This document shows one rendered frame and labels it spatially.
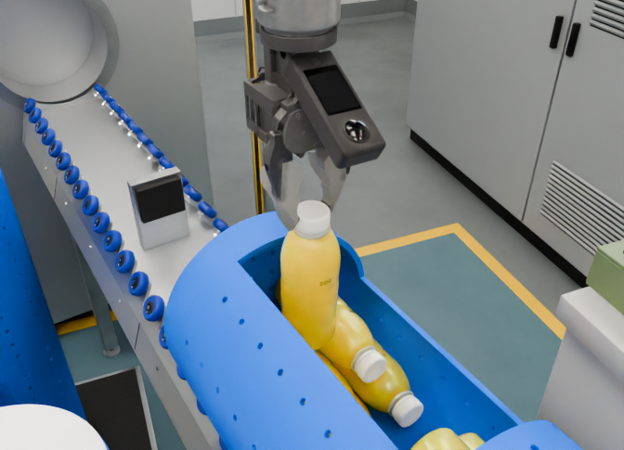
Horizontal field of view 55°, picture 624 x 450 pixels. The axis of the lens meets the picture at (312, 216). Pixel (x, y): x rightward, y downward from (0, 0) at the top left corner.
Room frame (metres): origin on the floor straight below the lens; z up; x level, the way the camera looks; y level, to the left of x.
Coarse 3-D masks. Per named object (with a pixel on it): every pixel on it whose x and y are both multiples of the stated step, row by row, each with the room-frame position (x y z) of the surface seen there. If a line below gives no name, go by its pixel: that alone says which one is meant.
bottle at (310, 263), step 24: (288, 240) 0.53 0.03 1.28; (312, 240) 0.52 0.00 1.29; (336, 240) 0.53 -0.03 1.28; (288, 264) 0.51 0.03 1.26; (312, 264) 0.50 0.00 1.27; (336, 264) 0.52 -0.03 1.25; (288, 288) 0.51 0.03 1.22; (312, 288) 0.50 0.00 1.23; (336, 288) 0.52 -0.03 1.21; (288, 312) 0.51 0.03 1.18; (312, 312) 0.50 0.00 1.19; (312, 336) 0.51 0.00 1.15
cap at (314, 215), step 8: (312, 200) 0.55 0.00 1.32; (304, 208) 0.54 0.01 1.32; (312, 208) 0.54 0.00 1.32; (320, 208) 0.54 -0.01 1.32; (328, 208) 0.54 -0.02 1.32; (304, 216) 0.52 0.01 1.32; (312, 216) 0.52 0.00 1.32; (320, 216) 0.52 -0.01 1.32; (328, 216) 0.52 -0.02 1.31; (304, 224) 0.52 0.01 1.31; (312, 224) 0.51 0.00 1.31; (320, 224) 0.52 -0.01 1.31; (328, 224) 0.52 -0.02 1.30; (304, 232) 0.52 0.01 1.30; (312, 232) 0.51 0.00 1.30; (320, 232) 0.52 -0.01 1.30
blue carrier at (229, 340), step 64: (256, 256) 0.63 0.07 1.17; (192, 320) 0.52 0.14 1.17; (256, 320) 0.47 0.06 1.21; (384, 320) 0.61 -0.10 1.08; (192, 384) 0.48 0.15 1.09; (256, 384) 0.41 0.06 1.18; (320, 384) 0.38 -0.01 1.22; (448, 384) 0.50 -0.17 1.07; (256, 448) 0.36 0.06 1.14; (320, 448) 0.33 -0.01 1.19; (384, 448) 0.31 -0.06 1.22; (512, 448) 0.30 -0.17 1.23; (576, 448) 0.32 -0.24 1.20
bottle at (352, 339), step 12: (276, 288) 0.64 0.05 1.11; (276, 300) 0.64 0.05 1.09; (336, 312) 0.57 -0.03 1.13; (348, 312) 0.57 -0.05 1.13; (336, 324) 0.55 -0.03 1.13; (348, 324) 0.55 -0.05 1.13; (360, 324) 0.55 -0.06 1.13; (336, 336) 0.53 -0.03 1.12; (348, 336) 0.53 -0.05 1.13; (360, 336) 0.53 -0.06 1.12; (324, 348) 0.53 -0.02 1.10; (336, 348) 0.52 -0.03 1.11; (348, 348) 0.52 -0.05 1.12; (360, 348) 0.52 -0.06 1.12; (372, 348) 0.52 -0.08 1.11; (336, 360) 0.52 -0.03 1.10; (348, 360) 0.51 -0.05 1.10
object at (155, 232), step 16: (144, 176) 0.99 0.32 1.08; (160, 176) 0.99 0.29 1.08; (176, 176) 1.00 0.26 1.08; (144, 192) 0.95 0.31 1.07; (160, 192) 0.97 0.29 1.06; (176, 192) 0.99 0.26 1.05; (144, 208) 0.95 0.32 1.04; (160, 208) 0.97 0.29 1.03; (176, 208) 0.98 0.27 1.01; (144, 224) 0.96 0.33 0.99; (160, 224) 0.98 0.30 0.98; (176, 224) 1.00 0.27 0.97; (144, 240) 0.96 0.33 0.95; (160, 240) 0.97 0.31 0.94
